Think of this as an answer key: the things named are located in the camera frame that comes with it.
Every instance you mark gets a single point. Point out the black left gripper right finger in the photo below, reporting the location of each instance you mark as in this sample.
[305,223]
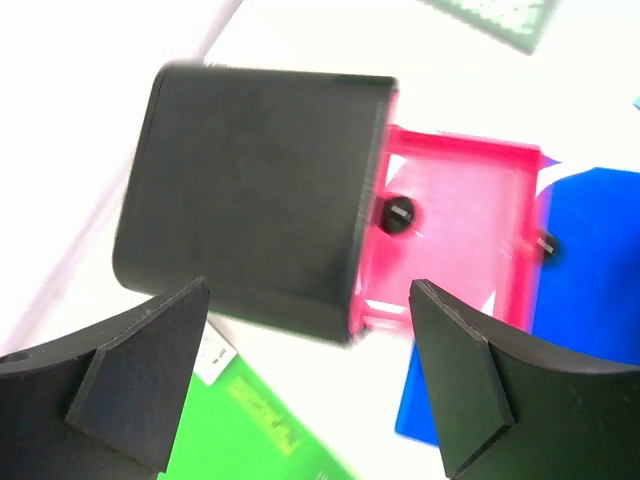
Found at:
[508,405]

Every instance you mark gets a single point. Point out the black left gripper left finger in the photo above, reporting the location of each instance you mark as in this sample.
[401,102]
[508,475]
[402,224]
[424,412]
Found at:
[105,401]

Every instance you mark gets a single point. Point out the pink top drawer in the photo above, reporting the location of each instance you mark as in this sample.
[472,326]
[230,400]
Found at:
[459,211]

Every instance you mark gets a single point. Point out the green clip file folder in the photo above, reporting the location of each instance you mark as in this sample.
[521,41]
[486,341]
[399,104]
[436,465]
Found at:
[233,427]

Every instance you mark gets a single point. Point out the dark blue clipboard folder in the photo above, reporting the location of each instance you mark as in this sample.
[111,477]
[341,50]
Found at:
[588,293]

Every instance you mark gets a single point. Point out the black drawer cabinet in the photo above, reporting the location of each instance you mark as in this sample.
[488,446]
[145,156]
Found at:
[263,182]

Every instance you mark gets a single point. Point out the mint green file rack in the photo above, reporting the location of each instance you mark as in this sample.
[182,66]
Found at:
[517,23]

